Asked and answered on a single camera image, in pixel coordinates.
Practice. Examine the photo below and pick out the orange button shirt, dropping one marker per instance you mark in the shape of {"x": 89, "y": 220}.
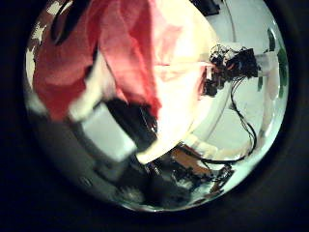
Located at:
{"x": 128, "y": 54}

